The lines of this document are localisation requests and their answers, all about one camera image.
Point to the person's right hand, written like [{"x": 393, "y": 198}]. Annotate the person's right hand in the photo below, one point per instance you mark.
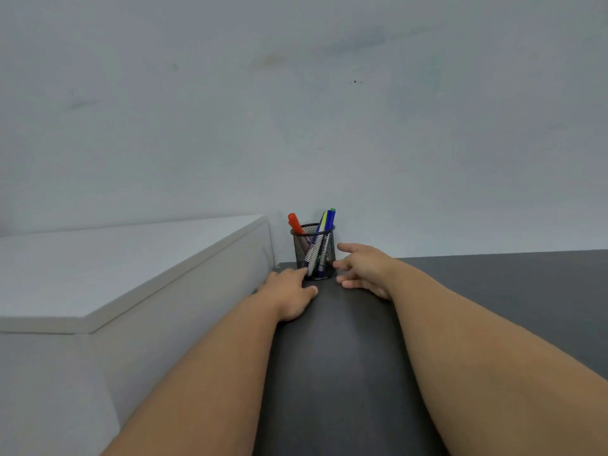
[{"x": 373, "y": 270}]

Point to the person's right forearm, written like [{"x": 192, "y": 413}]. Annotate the person's right forearm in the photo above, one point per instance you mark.
[{"x": 475, "y": 375}]

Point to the person's left hand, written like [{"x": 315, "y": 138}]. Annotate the person's left hand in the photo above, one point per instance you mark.
[{"x": 287, "y": 294}]

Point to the red marker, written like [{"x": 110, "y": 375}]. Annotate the red marker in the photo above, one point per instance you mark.
[{"x": 295, "y": 222}]

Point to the white marker lime cap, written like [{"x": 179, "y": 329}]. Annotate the white marker lime cap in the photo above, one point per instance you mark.
[{"x": 323, "y": 223}]

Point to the slim blue marker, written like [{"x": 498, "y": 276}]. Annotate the slim blue marker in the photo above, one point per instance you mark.
[{"x": 316, "y": 234}]

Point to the white cabinet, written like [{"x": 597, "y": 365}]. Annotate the white cabinet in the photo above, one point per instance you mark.
[{"x": 95, "y": 270}]

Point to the black mesh pen holder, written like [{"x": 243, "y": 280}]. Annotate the black mesh pen holder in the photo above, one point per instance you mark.
[{"x": 300, "y": 246}]

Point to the person's left forearm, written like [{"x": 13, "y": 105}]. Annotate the person's left forearm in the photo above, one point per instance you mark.
[{"x": 204, "y": 389}]

